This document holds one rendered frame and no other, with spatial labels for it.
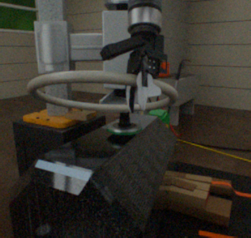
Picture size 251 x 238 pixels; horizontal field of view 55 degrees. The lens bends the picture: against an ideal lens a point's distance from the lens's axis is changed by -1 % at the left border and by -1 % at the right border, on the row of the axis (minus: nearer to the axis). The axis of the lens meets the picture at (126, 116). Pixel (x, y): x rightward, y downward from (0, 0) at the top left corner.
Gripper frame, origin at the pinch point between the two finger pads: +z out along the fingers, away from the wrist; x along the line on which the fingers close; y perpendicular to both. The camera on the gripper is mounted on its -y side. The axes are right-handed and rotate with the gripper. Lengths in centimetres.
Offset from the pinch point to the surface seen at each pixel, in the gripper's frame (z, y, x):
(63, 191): 31, -5, 57
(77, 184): 27, 0, 53
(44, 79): -6.4, -21.0, 10.4
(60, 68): -50, 3, 142
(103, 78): -6.1, -8.5, 0.2
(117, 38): -47, 20, 62
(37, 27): -80, -17, 139
